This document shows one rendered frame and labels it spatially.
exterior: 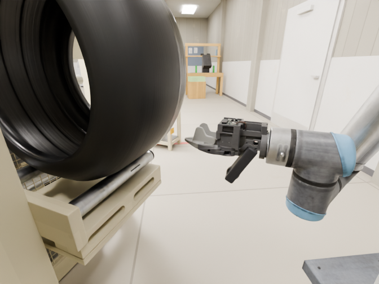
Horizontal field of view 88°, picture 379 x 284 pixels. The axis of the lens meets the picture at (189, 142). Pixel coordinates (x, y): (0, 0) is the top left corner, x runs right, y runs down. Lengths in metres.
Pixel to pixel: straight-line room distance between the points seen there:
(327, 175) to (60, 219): 0.55
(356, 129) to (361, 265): 0.51
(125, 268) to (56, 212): 1.11
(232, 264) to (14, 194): 1.29
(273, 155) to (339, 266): 0.53
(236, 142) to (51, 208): 0.41
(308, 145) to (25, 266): 0.65
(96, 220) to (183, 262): 1.03
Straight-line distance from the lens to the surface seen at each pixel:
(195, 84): 7.44
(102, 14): 0.41
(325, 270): 0.87
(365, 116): 0.58
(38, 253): 0.61
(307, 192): 0.53
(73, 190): 0.81
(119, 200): 0.59
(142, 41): 0.42
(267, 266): 1.58
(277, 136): 0.47
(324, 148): 0.48
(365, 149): 0.61
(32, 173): 0.77
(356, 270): 0.92
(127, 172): 0.62
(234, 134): 0.47
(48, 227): 0.54
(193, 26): 12.96
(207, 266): 1.50
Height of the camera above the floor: 1.21
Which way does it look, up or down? 22 degrees down
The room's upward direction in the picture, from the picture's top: straight up
